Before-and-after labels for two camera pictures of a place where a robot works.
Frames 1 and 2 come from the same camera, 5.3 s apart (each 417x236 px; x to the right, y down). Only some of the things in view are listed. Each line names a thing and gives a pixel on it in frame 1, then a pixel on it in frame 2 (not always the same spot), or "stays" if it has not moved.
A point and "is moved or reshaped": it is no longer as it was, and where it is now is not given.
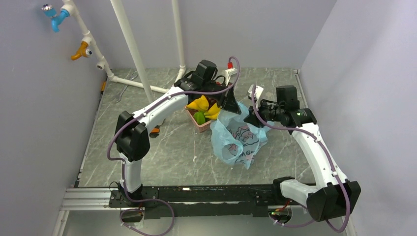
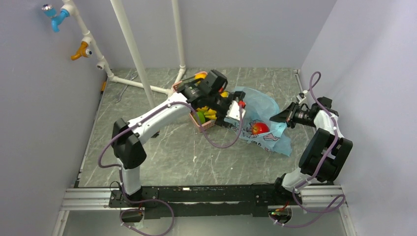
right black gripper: x=251 y=118 → x=287 y=116
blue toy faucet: x=49 y=11 stays
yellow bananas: x=201 y=103 is moved or reshaped
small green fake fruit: x=199 y=117 stays
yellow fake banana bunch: x=213 y=112 stays
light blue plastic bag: x=234 y=140 → x=257 y=127
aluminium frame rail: x=100 y=198 stays
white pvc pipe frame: x=67 y=8 stays
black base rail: x=163 y=202 stays
